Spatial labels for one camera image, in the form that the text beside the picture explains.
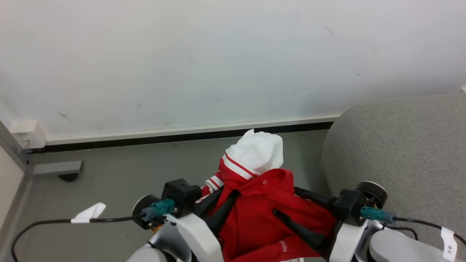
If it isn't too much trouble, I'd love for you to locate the white baseboard strip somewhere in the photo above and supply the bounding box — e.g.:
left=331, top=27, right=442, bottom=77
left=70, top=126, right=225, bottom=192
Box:
left=46, top=114, right=343, bottom=145

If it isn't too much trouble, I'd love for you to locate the red hoodie with white hood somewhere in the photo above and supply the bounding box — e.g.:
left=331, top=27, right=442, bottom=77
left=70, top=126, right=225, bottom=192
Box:
left=197, top=129, right=337, bottom=262

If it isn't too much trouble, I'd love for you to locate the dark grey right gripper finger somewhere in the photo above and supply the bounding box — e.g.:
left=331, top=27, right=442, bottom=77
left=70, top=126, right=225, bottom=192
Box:
left=273, top=210, right=327, bottom=252
left=294, top=187, right=337, bottom=210

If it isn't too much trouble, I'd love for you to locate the grey metal partition post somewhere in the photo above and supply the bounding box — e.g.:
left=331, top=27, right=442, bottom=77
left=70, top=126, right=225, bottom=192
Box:
left=0, top=122, right=34, bottom=176

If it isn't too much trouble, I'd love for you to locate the teal cable connector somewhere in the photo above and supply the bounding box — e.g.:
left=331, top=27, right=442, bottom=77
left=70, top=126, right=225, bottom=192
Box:
left=141, top=198, right=177, bottom=222
left=360, top=206, right=396, bottom=223

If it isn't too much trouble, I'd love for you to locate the grey metal partition foot bar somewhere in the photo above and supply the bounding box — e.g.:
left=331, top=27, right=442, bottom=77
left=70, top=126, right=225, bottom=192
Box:
left=32, top=160, right=83, bottom=177

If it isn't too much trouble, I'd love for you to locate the teal right cable connector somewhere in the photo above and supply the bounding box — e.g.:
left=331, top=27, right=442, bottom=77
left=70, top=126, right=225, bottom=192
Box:
left=360, top=206, right=396, bottom=223

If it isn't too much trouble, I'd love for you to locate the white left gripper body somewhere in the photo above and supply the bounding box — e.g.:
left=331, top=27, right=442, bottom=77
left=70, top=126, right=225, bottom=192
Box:
left=165, top=213, right=224, bottom=262

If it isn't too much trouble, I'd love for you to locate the beige partition panel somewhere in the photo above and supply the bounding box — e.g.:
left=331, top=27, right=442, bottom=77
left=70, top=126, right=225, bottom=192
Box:
left=0, top=146, right=25, bottom=230

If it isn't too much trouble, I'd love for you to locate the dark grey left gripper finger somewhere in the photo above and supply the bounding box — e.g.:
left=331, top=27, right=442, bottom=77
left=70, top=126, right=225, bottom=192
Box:
left=211, top=190, right=241, bottom=235
left=194, top=188, right=224, bottom=219

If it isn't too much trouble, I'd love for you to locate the grey fabric sofa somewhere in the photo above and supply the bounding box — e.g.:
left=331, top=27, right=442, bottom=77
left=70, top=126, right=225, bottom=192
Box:
left=321, top=93, right=466, bottom=255

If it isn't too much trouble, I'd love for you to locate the white wall socket box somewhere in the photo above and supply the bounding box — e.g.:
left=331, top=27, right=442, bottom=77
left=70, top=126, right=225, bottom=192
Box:
left=10, top=120, right=47, bottom=149

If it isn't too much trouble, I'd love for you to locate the white left cable tag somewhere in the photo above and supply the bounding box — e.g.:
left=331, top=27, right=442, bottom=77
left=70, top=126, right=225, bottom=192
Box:
left=71, top=203, right=106, bottom=223

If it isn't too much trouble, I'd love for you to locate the white right cable tag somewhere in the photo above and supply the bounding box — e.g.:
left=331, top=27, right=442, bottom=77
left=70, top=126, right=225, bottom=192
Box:
left=440, top=227, right=458, bottom=262

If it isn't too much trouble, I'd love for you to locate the teal left cable connector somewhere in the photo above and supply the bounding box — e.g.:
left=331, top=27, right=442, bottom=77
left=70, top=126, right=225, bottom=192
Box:
left=141, top=198, right=177, bottom=222

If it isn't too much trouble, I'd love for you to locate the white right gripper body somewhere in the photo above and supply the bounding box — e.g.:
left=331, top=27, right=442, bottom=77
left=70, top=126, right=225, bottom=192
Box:
left=329, top=222, right=372, bottom=262

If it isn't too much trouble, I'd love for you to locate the white cable tag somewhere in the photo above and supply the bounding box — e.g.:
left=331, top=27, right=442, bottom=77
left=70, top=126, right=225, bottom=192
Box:
left=71, top=203, right=106, bottom=223
left=440, top=227, right=458, bottom=262

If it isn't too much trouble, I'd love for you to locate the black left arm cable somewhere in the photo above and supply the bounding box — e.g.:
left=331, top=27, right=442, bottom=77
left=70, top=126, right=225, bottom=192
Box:
left=11, top=215, right=146, bottom=262

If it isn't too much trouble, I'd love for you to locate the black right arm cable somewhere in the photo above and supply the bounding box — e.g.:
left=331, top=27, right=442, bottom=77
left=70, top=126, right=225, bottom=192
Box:
left=385, top=217, right=466, bottom=246

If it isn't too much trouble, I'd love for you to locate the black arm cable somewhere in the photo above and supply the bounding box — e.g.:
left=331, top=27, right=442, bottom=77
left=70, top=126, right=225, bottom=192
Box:
left=11, top=215, right=146, bottom=262
left=385, top=217, right=466, bottom=246

